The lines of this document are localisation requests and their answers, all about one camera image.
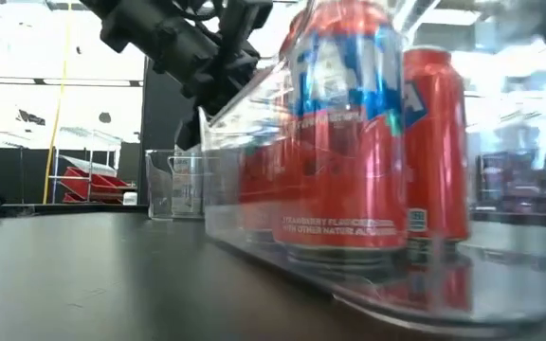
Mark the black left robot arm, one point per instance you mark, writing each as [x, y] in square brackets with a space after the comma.
[159, 33]

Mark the black folding screen panel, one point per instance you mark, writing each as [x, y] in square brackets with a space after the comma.
[161, 118]

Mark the white Celsius drink can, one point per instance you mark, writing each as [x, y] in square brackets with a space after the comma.
[187, 184]

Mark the red plastic parts bin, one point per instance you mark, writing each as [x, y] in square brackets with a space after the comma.
[83, 198]
[90, 182]

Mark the small white container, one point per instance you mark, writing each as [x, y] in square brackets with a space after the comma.
[130, 198]

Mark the clear plastic storage bin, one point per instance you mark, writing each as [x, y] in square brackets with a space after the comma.
[159, 184]
[254, 118]

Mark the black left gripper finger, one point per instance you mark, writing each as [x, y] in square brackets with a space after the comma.
[188, 132]

